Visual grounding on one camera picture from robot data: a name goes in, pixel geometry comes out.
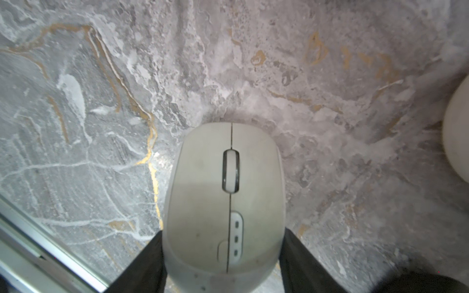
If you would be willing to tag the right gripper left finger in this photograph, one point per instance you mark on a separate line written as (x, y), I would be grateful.
(147, 272)

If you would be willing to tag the black Lecoo mouse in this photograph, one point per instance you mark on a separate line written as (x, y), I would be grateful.
(419, 282)

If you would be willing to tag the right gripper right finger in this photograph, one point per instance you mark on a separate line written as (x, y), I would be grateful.
(301, 271)

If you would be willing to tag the grey white mouse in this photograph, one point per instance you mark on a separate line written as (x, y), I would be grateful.
(224, 210)

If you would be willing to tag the aluminium rail base frame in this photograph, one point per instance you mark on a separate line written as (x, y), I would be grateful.
(32, 261)

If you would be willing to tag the white plastic storage box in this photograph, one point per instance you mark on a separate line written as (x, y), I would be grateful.
(455, 131)

